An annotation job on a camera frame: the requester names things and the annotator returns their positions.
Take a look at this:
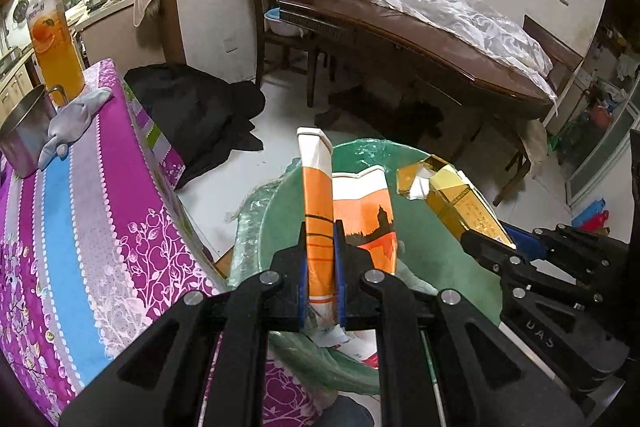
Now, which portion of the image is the gold yellow box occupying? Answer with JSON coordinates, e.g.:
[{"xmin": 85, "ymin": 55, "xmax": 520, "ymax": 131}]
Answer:
[{"xmin": 396, "ymin": 155, "xmax": 515, "ymax": 249}]

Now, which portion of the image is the orange white carton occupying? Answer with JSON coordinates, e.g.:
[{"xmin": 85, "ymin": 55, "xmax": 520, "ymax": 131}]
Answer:
[{"xmin": 296, "ymin": 127, "xmax": 398, "ymax": 327}]

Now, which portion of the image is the green lined trash bucket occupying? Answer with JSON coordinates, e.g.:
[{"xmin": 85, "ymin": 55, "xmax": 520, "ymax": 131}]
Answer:
[{"xmin": 229, "ymin": 139, "xmax": 502, "ymax": 395}]

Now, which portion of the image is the floral purple tablecloth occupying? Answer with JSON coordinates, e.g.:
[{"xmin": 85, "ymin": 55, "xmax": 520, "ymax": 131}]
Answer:
[{"xmin": 1, "ymin": 60, "xmax": 227, "ymax": 426}]

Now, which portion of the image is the wooden chair far side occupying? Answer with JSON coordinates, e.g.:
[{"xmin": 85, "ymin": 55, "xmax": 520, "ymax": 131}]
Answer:
[{"xmin": 489, "ymin": 14, "xmax": 582, "ymax": 207}]

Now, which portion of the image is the dark wooden dining table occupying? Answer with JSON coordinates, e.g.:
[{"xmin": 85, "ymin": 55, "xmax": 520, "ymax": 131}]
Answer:
[{"xmin": 276, "ymin": 0, "xmax": 557, "ymax": 158}]

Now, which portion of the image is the black cloth on chair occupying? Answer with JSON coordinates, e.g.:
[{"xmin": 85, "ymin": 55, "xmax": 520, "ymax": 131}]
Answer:
[{"xmin": 124, "ymin": 64, "xmax": 266, "ymax": 188}]

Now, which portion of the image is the grey glove on table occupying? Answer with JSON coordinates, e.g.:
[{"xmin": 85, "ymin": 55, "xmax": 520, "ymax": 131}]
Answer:
[{"xmin": 38, "ymin": 87, "xmax": 113, "ymax": 171}]

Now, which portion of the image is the steel pot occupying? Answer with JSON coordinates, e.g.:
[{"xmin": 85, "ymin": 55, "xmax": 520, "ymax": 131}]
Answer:
[{"xmin": 1, "ymin": 84, "xmax": 68, "ymax": 179}]

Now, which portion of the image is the white crumpled sheet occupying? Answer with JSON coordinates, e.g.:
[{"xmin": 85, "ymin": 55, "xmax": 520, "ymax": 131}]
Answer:
[{"xmin": 366, "ymin": 0, "xmax": 558, "ymax": 102}]

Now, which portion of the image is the light blue basin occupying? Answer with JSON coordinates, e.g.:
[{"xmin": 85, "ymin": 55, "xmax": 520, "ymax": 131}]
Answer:
[{"xmin": 264, "ymin": 8, "xmax": 304, "ymax": 38}]

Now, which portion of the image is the orange juice bottle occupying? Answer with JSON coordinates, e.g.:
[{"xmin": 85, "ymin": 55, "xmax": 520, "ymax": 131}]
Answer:
[{"xmin": 26, "ymin": 0, "xmax": 85, "ymax": 106}]

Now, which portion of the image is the wooden chair by window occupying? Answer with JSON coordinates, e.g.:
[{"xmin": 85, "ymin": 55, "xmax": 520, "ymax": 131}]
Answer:
[{"xmin": 253, "ymin": 0, "xmax": 320, "ymax": 107}]

